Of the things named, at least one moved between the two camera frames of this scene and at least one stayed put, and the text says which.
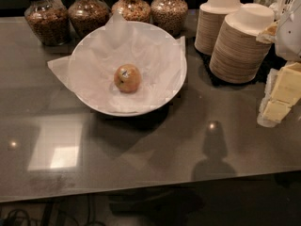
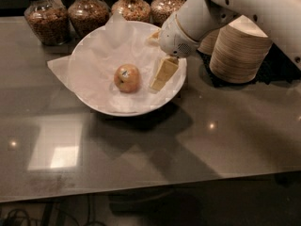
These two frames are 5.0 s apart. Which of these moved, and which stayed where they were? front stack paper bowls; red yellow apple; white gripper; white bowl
Moved: white gripper
Stayed: white bowl; red yellow apple; front stack paper bowls
